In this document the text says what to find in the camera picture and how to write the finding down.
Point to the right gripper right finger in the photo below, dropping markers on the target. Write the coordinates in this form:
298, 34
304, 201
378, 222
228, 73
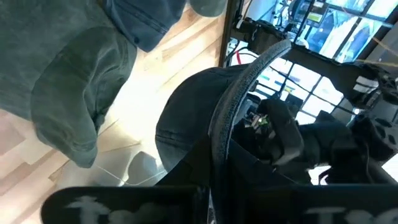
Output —
311, 205

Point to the dark green cap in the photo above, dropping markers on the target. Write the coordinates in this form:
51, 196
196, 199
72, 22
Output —
206, 6
71, 93

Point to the blue denim cap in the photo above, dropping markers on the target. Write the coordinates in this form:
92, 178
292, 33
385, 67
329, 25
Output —
146, 21
186, 109

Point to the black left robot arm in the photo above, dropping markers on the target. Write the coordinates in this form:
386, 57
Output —
323, 67

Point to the black aluminium table frame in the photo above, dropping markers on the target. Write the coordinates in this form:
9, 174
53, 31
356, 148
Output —
227, 31

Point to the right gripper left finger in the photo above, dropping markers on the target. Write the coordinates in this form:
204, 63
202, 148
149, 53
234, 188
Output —
124, 205

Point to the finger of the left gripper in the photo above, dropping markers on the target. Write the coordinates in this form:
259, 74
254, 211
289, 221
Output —
283, 130

